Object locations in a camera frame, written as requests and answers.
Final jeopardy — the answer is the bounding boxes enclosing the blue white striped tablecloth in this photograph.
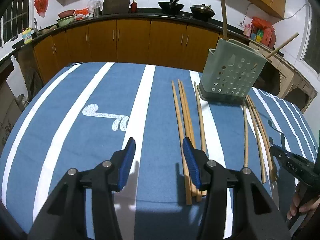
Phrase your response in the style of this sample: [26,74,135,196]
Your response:
[1,63,318,239]

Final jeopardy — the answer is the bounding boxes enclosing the red bowl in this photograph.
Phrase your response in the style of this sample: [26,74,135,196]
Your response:
[58,9,75,19]

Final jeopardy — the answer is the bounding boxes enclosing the red bottle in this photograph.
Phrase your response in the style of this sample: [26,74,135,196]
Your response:
[131,0,137,13]

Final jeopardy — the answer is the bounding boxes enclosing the yellow detergent bottle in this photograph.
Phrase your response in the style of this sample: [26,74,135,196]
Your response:
[22,27,33,44]

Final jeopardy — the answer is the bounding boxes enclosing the green perforated utensil holder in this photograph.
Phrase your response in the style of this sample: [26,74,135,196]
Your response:
[198,38,267,105]

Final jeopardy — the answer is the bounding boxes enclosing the red plastic bag on wall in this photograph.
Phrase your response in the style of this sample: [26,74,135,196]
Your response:
[34,0,48,18]

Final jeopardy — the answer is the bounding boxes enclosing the black wok with utensils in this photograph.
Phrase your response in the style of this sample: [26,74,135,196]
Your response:
[158,0,184,15]

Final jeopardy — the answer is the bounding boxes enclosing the sink faucet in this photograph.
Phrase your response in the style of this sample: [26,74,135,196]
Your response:
[33,18,41,36]

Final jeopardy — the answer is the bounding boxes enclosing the right window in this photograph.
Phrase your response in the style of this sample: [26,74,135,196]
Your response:
[303,3,319,75]

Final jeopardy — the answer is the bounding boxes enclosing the red bags and bottles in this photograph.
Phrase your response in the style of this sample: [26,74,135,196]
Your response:
[244,16,276,49]

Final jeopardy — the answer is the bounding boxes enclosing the black lidded wok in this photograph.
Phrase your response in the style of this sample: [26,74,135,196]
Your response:
[190,4,215,22]

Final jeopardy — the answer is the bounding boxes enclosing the green enamel basin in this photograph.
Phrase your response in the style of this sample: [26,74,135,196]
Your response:
[57,15,74,27]

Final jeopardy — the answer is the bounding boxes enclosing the left window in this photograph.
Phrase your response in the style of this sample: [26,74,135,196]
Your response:
[2,0,29,43]

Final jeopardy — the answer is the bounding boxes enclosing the lower wooden cabinets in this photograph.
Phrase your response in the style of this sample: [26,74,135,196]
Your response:
[34,19,222,82]

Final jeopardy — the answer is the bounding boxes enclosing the wooden chopstick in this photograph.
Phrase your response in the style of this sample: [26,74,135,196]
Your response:
[243,102,249,167]
[248,94,279,181]
[246,96,267,184]
[194,81,208,197]
[181,82,202,202]
[220,0,228,40]
[178,80,197,197]
[249,32,299,72]
[246,95,276,183]
[171,80,192,205]

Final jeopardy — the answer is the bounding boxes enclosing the glass jar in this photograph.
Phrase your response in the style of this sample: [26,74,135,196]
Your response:
[88,0,102,17]

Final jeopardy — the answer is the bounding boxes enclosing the window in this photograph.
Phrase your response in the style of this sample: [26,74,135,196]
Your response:
[303,3,319,75]
[2,0,29,43]

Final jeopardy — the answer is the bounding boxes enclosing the beige carved side table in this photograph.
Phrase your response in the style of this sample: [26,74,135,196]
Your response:
[253,54,317,112]

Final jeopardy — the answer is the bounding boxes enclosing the person's right hand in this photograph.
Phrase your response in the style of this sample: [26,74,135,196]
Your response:
[286,183,319,228]

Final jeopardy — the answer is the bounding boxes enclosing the dark wooden cutting board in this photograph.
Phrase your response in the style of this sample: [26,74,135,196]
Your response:
[102,0,130,15]

